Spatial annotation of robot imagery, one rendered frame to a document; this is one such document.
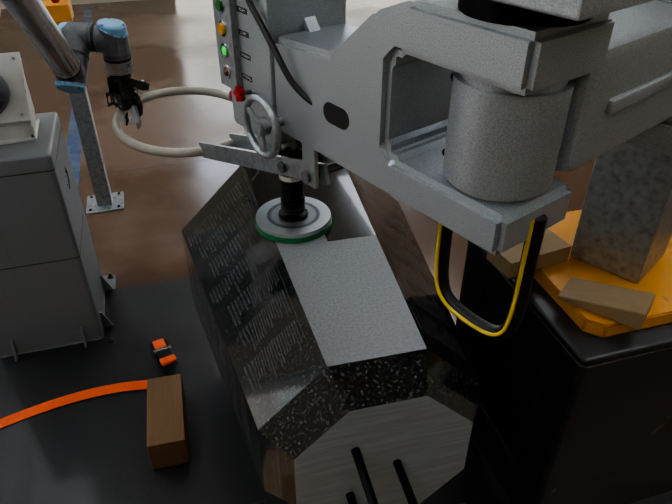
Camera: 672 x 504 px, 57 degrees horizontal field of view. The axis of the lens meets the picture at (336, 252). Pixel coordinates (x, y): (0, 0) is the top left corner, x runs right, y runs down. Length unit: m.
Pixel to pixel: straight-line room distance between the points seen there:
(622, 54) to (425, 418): 0.81
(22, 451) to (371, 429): 1.40
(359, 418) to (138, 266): 1.99
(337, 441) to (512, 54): 0.85
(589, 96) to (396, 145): 0.34
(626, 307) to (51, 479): 1.81
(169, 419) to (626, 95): 1.66
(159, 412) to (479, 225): 1.46
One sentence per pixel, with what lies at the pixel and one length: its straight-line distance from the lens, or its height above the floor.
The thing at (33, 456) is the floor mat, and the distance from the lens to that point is 2.40.
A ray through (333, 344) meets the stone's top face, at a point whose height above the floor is 0.82.
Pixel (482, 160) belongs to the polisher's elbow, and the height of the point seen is 1.32.
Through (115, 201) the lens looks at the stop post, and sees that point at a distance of 3.69.
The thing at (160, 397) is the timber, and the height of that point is 0.13.
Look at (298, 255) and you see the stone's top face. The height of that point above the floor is 0.82.
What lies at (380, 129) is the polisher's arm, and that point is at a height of 1.29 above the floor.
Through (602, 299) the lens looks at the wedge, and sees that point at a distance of 1.64.
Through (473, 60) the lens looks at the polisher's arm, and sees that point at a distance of 0.98.
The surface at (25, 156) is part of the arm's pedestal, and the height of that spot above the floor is 0.85.
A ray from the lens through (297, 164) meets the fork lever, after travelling 1.53.
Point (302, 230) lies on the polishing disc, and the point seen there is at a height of 0.85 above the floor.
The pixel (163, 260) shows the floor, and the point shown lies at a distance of 3.13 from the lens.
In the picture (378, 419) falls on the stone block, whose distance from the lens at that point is 1.35.
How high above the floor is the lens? 1.76
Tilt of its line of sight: 35 degrees down
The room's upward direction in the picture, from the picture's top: straight up
